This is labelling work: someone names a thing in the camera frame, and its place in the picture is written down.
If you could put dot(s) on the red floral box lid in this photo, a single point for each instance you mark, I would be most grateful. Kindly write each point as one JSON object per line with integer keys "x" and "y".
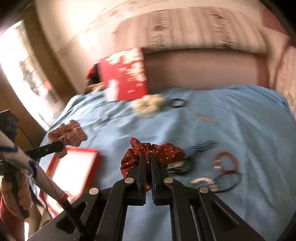
{"x": 123, "y": 75}

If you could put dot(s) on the light blue cloth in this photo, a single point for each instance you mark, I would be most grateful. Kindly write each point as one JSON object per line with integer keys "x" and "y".
{"x": 254, "y": 124}

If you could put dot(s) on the pink striped scrunchie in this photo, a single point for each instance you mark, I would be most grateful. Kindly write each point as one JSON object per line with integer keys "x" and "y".
{"x": 70, "y": 134}

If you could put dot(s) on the striped floral pillow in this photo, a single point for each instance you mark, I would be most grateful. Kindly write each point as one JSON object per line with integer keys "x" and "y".
{"x": 194, "y": 27}

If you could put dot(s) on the thin hair pin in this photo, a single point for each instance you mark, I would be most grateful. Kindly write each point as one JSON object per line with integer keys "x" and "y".
{"x": 205, "y": 118}

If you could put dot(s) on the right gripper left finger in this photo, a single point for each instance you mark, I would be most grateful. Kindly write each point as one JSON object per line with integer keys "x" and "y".
{"x": 114, "y": 202}

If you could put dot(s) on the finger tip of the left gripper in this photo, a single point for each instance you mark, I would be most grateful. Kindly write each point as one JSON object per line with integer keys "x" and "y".
{"x": 38, "y": 153}

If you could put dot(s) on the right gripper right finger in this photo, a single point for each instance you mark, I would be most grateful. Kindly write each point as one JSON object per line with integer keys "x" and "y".
{"x": 183, "y": 201}

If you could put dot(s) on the cream scrunchie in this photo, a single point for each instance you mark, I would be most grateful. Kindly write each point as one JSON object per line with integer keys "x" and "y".
{"x": 148, "y": 105}

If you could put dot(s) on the red tray box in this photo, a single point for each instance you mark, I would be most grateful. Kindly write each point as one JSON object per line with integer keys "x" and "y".
{"x": 74, "y": 173}

